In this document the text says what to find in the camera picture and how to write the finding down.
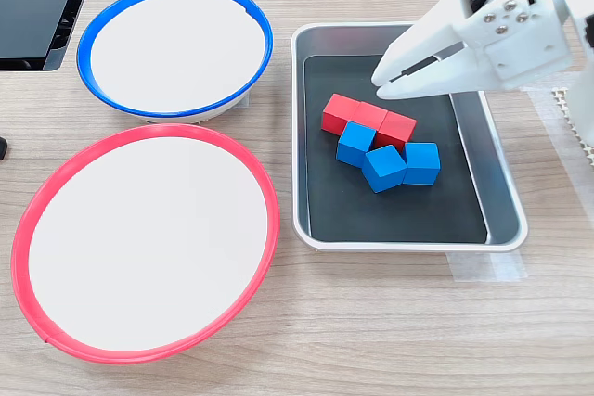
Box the red cube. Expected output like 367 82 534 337
374 110 418 151
355 101 389 133
321 93 361 136

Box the blue cube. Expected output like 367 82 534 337
401 141 441 186
335 121 377 169
361 144 408 194

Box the steel tray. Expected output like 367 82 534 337
291 20 529 253

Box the black tray mat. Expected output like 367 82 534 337
303 53 489 245

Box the clear tape strip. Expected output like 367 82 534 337
445 250 529 282

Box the white plate blue rim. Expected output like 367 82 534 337
76 0 275 124

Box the white plate red rim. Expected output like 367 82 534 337
9 122 281 365

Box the black laptop computer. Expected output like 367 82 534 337
0 0 101 72

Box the pale perforated base plate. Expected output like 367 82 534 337
550 85 594 170

